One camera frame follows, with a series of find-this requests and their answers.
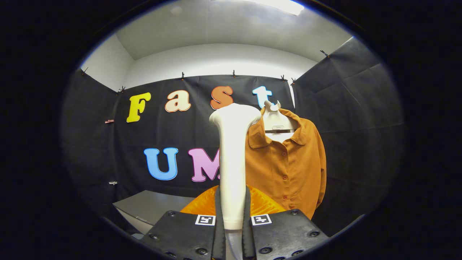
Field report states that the grey cabinet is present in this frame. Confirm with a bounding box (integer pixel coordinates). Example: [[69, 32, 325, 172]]
[[113, 190, 195, 235]]

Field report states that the white mannequin hanger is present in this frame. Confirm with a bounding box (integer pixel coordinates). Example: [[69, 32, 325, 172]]
[[262, 100, 300, 143]]

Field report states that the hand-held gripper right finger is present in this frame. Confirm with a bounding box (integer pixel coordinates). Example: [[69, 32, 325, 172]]
[[242, 185, 330, 260]]

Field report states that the row of black clips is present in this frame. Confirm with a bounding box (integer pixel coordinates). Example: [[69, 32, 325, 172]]
[[81, 50, 330, 95]]

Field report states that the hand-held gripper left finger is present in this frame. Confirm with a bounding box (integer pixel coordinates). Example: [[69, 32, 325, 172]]
[[139, 185, 226, 260]]

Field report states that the orange button shirt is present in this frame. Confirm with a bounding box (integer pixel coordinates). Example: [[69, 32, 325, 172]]
[[245, 107, 327, 220]]

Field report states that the long ceiling light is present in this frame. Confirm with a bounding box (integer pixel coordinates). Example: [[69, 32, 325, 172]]
[[231, 0, 305, 16]]

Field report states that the black backdrop cloth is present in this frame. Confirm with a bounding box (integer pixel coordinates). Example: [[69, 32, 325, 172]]
[[61, 36, 404, 239]]

